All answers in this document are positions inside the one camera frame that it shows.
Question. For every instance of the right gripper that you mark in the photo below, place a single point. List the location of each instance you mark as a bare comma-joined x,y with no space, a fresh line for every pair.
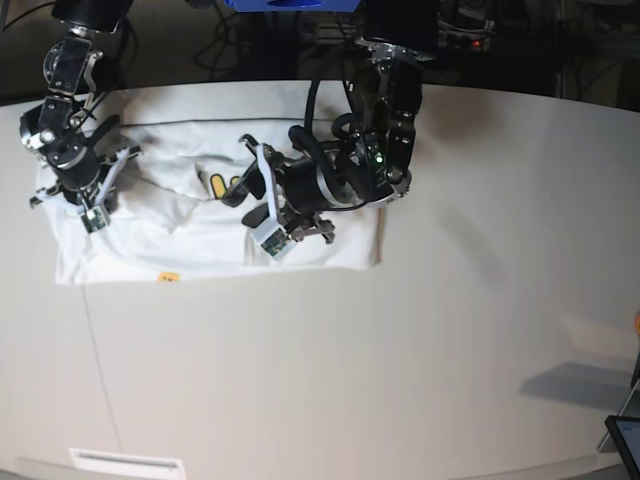
77,198

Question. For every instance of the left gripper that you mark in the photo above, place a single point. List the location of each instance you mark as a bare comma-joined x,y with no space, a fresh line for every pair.
293,192

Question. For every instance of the white printed T-shirt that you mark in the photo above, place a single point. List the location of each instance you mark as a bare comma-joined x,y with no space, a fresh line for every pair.
170,221

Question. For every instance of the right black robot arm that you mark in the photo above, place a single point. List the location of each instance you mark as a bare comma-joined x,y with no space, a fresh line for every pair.
80,71

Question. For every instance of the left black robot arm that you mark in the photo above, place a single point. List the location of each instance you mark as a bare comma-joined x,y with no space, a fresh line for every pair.
366,161

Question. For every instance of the blue box at top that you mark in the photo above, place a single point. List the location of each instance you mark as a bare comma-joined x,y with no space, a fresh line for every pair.
246,6

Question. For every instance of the black tablet screen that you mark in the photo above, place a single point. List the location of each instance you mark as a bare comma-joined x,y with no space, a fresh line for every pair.
624,431

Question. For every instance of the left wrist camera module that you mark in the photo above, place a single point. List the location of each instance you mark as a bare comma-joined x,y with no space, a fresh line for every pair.
273,239

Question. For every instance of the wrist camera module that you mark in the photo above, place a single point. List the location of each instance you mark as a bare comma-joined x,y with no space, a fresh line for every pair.
95,219
273,239

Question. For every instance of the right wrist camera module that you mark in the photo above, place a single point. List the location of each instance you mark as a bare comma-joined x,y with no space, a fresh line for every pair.
95,219

